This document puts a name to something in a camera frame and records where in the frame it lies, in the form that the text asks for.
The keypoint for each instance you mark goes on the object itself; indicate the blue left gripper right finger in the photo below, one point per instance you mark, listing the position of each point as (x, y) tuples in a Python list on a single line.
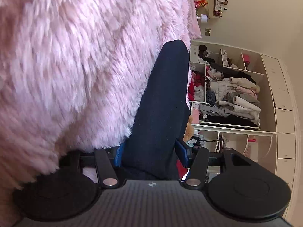
[(184, 153)]

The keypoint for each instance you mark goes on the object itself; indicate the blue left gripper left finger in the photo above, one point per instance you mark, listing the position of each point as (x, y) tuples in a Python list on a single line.
[(117, 155)]

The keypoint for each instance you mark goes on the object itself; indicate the black pants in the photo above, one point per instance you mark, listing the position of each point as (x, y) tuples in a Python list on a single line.
[(161, 118)]

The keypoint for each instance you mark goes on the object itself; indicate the brown teddy bear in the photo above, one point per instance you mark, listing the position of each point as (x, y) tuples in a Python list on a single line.
[(189, 131)]

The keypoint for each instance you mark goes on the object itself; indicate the pile of folded clothes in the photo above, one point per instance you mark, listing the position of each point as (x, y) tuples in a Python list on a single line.
[(226, 97)]

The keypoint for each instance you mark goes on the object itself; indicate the cream open wardrobe shelf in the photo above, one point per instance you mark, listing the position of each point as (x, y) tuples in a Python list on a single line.
[(274, 144)]

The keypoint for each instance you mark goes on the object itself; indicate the fluffy pink blanket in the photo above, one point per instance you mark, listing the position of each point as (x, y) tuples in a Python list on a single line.
[(73, 73)]

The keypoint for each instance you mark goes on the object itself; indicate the red snack bag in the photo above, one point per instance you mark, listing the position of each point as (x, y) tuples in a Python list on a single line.
[(200, 3)]

